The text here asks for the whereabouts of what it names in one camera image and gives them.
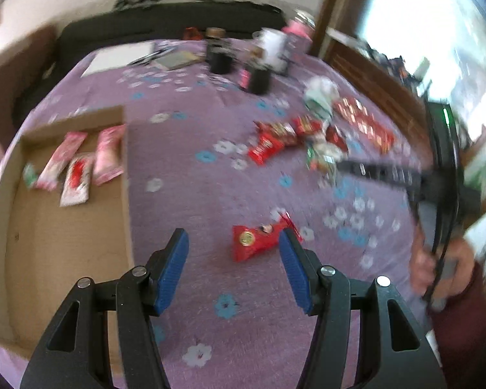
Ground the wooden window frame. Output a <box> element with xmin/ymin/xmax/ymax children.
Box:
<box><xmin>312</xmin><ymin>0</ymin><xmax>430</xmax><ymax>138</ymax></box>

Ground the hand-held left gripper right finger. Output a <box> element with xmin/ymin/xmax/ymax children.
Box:
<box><xmin>279</xmin><ymin>229</ymin><xmax>448</xmax><ymax>389</ymax></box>

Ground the black cup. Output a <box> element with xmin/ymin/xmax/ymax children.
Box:
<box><xmin>206</xmin><ymin>41</ymin><xmax>232</xmax><ymax>74</ymax></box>
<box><xmin>245</xmin><ymin>65</ymin><xmax>271</xmax><ymax>95</ymax></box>

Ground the white green tissue pack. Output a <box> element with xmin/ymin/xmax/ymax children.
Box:
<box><xmin>304</xmin><ymin>76</ymin><xmax>341</xmax><ymax>122</ymax></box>

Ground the black sofa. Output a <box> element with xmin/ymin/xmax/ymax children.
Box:
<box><xmin>57</xmin><ymin>2</ymin><xmax>286</xmax><ymax>74</ymax></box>

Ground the small green white packet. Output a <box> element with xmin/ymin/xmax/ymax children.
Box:
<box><xmin>23</xmin><ymin>163</ymin><xmax>39</xmax><ymax>189</ymax></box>

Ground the large dark red snack packet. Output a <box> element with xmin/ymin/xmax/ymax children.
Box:
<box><xmin>255</xmin><ymin>121</ymin><xmax>298</xmax><ymax>147</ymax></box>

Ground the pink bottle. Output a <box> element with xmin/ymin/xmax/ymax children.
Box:
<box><xmin>283</xmin><ymin>8</ymin><xmax>317</xmax><ymax>49</ymax></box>

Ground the long red patterned packet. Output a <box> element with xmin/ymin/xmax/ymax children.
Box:
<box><xmin>334</xmin><ymin>96</ymin><xmax>395</xmax><ymax>152</ymax></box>

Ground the purple floral tablecloth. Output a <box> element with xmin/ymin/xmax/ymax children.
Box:
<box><xmin>0</xmin><ymin>36</ymin><xmax>442</xmax><ymax>389</ymax></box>

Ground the white paper sheet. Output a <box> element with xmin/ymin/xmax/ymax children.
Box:
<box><xmin>81</xmin><ymin>42</ymin><xmax>155</xmax><ymax>77</ymax></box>

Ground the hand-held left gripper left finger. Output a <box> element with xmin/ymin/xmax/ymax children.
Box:
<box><xmin>20</xmin><ymin>228</ymin><xmax>190</xmax><ymax>389</ymax></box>

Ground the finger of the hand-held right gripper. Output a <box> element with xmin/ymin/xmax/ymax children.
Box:
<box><xmin>334</xmin><ymin>160</ymin><xmax>426</xmax><ymax>189</ymax></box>

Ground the red packet with white print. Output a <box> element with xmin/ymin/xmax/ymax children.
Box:
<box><xmin>248</xmin><ymin>132</ymin><xmax>286</xmax><ymax>166</ymax></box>

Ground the brown armchair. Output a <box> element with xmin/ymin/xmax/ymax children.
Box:
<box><xmin>0</xmin><ymin>28</ymin><xmax>61</xmax><ymax>163</ymax></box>

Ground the bright red snack packet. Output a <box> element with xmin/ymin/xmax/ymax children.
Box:
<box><xmin>232</xmin><ymin>213</ymin><xmax>305</xmax><ymax>263</ymax></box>

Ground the small red snack packet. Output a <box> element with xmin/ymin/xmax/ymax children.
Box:
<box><xmin>292</xmin><ymin>115</ymin><xmax>324</xmax><ymax>136</ymax></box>

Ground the shallow cardboard tray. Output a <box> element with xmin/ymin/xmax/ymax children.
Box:
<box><xmin>0</xmin><ymin>105</ymin><xmax>137</xmax><ymax>375</ymax></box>

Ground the person's right hand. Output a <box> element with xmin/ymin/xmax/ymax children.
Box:
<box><xmin>409</xmin><ymin>233</ymin><xmax>476</xmax><ymax>298</ymax></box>

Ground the white packet with red label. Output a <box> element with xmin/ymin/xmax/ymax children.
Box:
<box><xmin>60</xmin><ymin>152</ymin><xmax>96</xmax><ymax>207</ymax></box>

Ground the green striped snack packet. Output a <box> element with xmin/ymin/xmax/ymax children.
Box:
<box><xmin>306</xmin><ymin>142</ymin><xmax>345</xmax><ymax>173</ymax></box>

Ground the long pink snack packet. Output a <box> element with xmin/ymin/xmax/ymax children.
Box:
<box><xmin>36</xmin><ymin>132</ymin><xmax>87</xmax><ymax>191</ymax></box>

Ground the black pen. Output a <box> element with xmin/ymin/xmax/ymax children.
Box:
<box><xmin>130</xmin><ymin>49</ymin><xmax>175</xmax><ymax>65</ymax></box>

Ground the brown notebook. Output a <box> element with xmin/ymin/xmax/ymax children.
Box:
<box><xmin>156</xmin><ymin>51</ymin><xmax>205</xmax><ymax>71</ymax></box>

